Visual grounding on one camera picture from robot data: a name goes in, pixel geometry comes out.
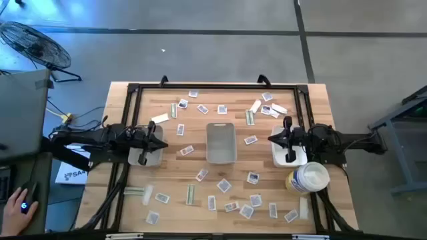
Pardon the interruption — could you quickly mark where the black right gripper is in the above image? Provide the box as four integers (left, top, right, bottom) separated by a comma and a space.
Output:
268, 116, 307, 163

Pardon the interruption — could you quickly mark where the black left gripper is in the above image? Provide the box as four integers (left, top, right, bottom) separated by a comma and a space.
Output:
126, 120, 169, 167

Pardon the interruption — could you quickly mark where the white plastic bin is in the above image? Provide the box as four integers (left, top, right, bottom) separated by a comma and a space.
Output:
127, 125, 165, 167
205, 122, 238, 165
270, 125, 308, 168

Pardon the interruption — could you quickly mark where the white and yellow canister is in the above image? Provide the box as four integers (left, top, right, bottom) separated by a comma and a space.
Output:
285, 161, 331, 196

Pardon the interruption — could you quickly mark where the black metal beam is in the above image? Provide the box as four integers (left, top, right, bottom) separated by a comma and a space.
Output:
39, 135, 93, 171

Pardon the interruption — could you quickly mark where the white box with lettering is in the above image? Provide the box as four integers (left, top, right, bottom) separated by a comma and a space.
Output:
55, 144, 91, 186

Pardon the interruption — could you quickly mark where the dark desk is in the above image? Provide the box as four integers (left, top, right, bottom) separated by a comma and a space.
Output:
0, 151, 53, 236

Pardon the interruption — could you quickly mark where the black computer mouse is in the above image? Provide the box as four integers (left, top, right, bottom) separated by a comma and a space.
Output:
19, 181, 39, 214

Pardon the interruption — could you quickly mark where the grey monitor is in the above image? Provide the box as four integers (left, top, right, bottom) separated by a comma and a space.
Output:
0, 69, 54, 163

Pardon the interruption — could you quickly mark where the black floor fan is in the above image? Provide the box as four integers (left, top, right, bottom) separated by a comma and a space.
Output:
0, 21, 83, 83

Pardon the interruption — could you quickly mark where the black keyboard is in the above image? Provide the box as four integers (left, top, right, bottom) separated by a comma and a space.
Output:
0, 165, 11, 204

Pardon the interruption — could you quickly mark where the person's hand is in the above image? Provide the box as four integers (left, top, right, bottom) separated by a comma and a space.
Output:
0, 186, 39, 237

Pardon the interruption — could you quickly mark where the white frame bracket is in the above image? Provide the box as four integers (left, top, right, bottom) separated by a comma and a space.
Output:
292, 234, 330, 240
105, 233, 144, 240

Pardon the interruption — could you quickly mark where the blue-grey metal table frame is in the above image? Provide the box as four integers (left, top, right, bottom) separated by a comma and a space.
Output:
368, 85, 427, 197

